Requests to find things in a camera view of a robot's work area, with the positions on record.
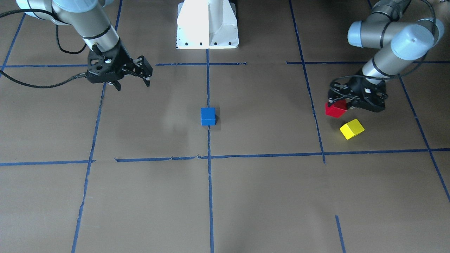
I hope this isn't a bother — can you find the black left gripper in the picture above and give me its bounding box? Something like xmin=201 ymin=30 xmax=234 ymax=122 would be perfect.
xmin=327 ymin=77 xmax=388 ymax=112

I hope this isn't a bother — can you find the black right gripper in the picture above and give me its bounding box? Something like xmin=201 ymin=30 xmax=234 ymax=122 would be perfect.
xmin=86 ymin=39 xmax=153 ymax=91

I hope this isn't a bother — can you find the red wooden block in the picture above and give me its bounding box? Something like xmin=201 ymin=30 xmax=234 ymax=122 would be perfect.
xmin=325 ymin=99 xmax=348 ymax=118

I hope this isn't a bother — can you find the yellow wooden block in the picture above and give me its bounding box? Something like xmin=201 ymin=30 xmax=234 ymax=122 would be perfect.
xmin=339 ymin=119 xmax=365 ymax=140

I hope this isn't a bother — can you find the blue wooden block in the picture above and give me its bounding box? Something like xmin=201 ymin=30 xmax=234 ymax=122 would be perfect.
xmin=200 ymin=107 xmax=217 ymax=126

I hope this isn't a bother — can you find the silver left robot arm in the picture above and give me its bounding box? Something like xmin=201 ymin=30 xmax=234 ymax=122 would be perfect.
xmin=325 ymin=0 xmax=445 ymax=117

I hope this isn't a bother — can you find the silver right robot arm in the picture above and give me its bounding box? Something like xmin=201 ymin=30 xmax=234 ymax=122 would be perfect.
xmin=17 ymin=0 xmax=153 ymax=91

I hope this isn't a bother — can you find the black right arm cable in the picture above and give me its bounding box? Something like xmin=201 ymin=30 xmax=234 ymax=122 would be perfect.
xmin=0 ymin=9 xmax=88 ymax=89

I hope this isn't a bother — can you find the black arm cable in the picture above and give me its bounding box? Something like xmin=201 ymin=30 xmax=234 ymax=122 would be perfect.
xmin=0 ymin=9 xmax=88 ymax=89
xmin=330 ymin=0 xmax=438 ymax=92

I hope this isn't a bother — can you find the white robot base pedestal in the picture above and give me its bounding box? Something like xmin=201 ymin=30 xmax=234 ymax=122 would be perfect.
xmin=176 ymin=0 xmax=239 ymax=50

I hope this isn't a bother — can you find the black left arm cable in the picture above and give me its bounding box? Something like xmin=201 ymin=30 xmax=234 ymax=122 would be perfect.
xmin=330 ymin=0 xmax=438 ymax=92

